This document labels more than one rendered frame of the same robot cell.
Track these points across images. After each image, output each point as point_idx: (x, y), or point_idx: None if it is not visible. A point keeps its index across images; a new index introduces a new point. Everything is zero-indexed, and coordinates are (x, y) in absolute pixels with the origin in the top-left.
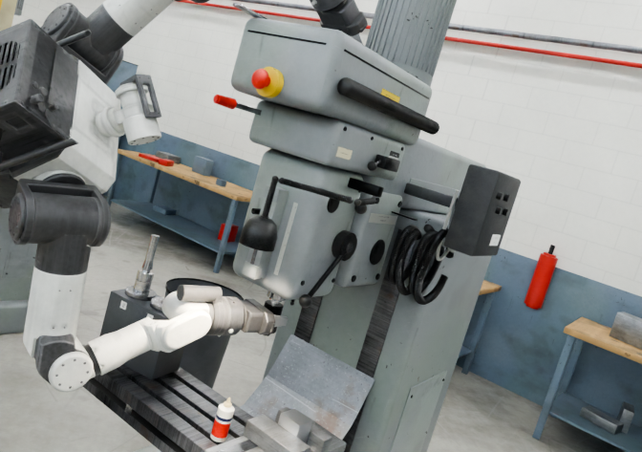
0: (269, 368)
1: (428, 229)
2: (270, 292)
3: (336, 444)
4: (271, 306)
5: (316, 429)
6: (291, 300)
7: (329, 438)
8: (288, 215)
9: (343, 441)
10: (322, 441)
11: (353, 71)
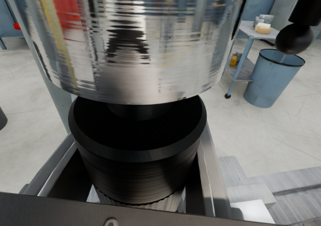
0: (67, 118)
1: None
2: (136, 34)
3: (239, 168)
4: (183, 148)
5: (249, 191)
6: (318, 16)
7: (268, 189)
8: None
9: (230, 156)
10: (273, 203)
11: None
